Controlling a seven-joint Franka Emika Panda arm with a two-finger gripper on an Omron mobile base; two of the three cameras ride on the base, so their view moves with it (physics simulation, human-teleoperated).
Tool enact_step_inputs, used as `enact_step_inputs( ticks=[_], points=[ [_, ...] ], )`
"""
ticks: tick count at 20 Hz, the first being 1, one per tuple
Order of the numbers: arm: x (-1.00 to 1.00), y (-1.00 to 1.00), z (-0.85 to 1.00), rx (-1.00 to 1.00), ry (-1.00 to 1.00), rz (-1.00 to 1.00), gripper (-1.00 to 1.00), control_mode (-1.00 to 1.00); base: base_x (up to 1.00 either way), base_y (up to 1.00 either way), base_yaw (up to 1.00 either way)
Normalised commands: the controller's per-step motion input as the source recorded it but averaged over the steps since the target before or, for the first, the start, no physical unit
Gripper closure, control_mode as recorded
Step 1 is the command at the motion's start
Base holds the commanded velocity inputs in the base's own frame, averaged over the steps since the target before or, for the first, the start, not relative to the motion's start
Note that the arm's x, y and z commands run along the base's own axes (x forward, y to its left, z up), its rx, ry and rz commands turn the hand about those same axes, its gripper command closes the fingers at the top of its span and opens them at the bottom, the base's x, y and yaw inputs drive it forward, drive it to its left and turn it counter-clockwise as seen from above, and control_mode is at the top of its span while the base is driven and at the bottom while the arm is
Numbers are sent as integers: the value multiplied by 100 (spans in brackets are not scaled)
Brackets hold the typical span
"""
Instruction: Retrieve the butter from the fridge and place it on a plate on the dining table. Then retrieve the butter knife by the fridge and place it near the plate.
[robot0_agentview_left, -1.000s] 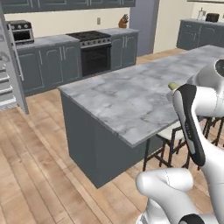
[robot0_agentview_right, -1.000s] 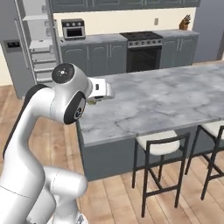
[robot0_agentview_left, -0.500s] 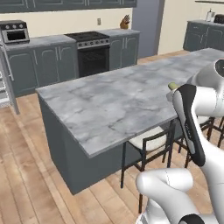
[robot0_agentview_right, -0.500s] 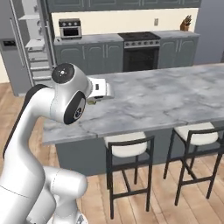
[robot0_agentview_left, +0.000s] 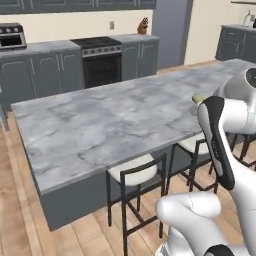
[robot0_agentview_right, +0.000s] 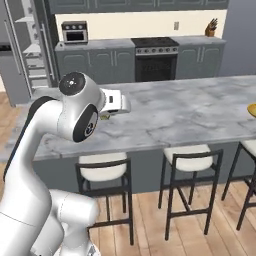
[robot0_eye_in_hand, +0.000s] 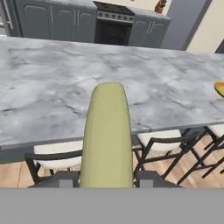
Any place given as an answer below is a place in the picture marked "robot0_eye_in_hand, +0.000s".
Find steel fridge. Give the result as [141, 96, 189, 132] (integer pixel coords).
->
[0, 0, 22, 38]

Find black stool with white seat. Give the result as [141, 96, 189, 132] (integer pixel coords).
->
[24, 139, 85, 186]
[132, 129, 207, 188]
[177, 123, 224, 186]

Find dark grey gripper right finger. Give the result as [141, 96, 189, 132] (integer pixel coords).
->
[134, 170, 182, 189]

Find grey base cupboard run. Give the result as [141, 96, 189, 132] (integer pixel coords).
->
[13, 0, 98, 44]
[127, 8, 172, 49]

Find yellow plate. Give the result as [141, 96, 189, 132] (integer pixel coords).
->
[213, 80, 224, 99]

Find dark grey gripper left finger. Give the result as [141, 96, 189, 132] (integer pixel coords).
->
[28, 170, 81, 189]

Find pale yellow butter stick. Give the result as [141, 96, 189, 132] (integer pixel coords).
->
[79, 81, 135, 189]

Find wooden knife block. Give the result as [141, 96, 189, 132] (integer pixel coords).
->
[154, 0, 168, 15]

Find black and steel oven range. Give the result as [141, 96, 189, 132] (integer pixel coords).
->
[92, 0, 137, 47]

